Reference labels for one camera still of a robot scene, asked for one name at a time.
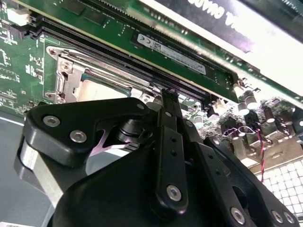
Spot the silver CPU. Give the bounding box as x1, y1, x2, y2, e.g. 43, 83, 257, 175
78, 70, 133, 101

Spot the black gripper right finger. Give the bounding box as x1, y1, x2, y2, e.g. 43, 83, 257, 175
169, 89, 300, 227

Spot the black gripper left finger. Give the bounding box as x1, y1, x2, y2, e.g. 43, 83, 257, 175
14, 89, 189, 215

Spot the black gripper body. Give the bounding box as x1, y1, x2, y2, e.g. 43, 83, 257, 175
51, 149, 228, 227

